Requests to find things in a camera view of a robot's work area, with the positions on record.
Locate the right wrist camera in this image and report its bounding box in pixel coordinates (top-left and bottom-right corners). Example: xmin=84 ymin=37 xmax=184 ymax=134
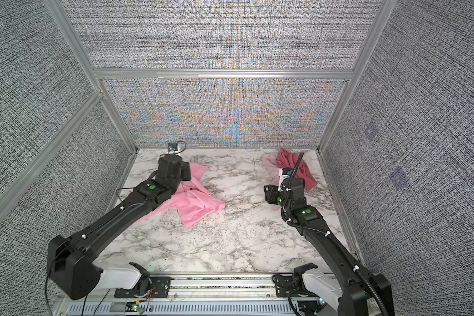
xmin=278 ymin=167 xmax=293 ymax=192

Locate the black corrugated cable conduit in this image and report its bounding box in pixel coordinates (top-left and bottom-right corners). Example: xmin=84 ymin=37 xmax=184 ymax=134
xmin=286 ymin=151 xmax=390 ymax=316

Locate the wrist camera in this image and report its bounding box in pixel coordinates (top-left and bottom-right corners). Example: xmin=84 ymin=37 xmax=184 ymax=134
xmin=278 ymin=167 xmax=293 ymax=192
xmin=167 ymin=140 xmax=187 ymax=154

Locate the dark magenta cloth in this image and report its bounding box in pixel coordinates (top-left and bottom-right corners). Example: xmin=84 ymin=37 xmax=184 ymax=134
xmin=276 ymin=148 xmax=317 ymax=192

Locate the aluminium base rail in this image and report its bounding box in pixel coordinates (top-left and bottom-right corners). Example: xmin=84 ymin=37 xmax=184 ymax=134
xmin=53 ymin=273 xmax=340 ymax=316

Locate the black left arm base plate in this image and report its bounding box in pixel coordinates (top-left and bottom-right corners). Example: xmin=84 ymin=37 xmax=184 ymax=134
xmin=114 ymin=276 xmax=172 ymax=300

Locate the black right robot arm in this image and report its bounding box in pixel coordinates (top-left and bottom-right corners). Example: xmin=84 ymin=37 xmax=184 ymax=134
xmin=263 ymin=178 xmax=395 ymax=315

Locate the pale pink cloth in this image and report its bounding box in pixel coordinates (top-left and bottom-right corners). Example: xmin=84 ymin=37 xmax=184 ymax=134
xmin=261 ymin=154 xmax=281 ymax=186

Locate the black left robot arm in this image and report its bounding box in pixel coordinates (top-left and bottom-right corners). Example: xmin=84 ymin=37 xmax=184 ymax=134
xmin=47 ymin=154 xmax=191 ymax=300

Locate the bright pink cloth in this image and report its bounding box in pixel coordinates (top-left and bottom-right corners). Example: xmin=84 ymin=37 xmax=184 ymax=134
xmin=136 ymin=163 xmax=226 ymax=228

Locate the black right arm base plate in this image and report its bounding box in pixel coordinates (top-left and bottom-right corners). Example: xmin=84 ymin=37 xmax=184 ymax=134
xmin=274 ymin=274 xmax=325 ymax=305

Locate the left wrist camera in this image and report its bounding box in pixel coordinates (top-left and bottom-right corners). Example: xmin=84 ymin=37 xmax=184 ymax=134
xmin=167 ymin=140 xmax=187 ymax=154

